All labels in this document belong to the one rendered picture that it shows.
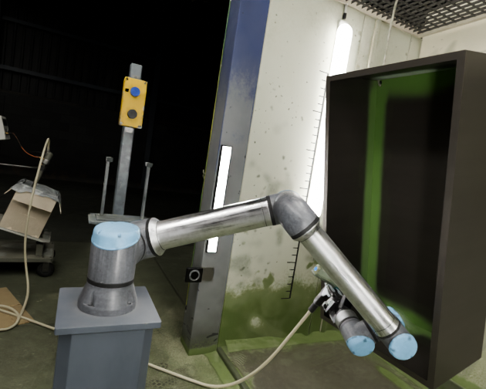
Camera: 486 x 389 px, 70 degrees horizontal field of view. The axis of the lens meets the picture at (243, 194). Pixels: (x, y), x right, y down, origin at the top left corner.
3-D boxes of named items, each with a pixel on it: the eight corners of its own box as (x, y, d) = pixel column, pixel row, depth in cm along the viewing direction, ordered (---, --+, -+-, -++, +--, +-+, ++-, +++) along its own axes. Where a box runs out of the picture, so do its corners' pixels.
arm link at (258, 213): (100, 230, 126) (302, 184, 120) (120, 223, 143) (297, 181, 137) (111, 270, 127) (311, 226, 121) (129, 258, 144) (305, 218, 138)
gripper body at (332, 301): (320, 302, 153) (330, 322, 142) (332, 289, 151) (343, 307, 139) (333, 309, 155) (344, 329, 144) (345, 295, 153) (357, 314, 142)
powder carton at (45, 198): (-2, 211, 307) (18, 171, 310) (49, 228, 328) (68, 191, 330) (-13, 224, 260) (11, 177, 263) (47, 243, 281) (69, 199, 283)
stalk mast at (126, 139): (106, 339, 211) (140, 67, 197) (107, 344, 205) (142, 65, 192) (96, 340, 208) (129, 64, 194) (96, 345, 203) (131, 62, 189)
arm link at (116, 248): (77, 279, 110) (83, 225, 108) (102, 264, 127) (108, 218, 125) (123, 287, 109) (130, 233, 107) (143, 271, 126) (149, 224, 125)
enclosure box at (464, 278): (366, 299, 196) (377, 79, 174) (481, 357, 146) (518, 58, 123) (320, 317, 179) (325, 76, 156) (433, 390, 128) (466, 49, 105)
